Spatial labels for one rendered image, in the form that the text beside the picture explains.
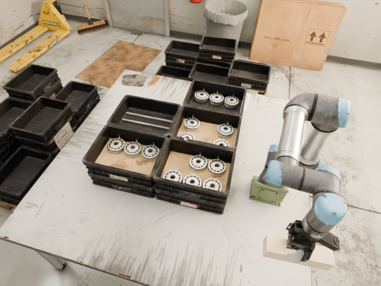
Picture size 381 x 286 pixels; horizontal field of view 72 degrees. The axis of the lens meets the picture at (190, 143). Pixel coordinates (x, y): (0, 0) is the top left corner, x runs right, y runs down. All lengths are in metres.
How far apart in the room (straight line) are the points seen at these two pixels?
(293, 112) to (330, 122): 0.16
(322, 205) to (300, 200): 0.90
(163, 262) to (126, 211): 0.35
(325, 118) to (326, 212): 0.47
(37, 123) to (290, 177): 2.12
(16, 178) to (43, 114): 0.57
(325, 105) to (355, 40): 3.34
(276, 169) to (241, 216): 0.72
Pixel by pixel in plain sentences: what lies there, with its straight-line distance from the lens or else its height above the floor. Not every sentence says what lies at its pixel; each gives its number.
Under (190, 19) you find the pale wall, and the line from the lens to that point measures 4.40.
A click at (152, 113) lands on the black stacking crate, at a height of 0.83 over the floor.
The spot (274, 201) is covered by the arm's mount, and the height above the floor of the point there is 0.74.
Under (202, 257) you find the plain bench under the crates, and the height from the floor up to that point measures 0.70.
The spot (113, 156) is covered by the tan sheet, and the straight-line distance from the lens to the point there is 1.62.
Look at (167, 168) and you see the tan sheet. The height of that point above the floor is 0.83.
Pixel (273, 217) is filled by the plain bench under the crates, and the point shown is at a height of 0.70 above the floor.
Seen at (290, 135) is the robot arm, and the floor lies 1.40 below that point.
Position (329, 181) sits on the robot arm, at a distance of 0.89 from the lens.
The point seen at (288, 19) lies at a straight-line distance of 4.03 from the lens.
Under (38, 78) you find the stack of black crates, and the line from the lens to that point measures 3.08.
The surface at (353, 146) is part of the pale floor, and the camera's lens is 3.27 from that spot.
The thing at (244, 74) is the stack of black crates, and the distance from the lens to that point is 2.90.
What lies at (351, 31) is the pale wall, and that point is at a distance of 4.39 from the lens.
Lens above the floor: 2.06
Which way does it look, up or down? 49 degrees down
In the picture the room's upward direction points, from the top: 2 degrees clockwise
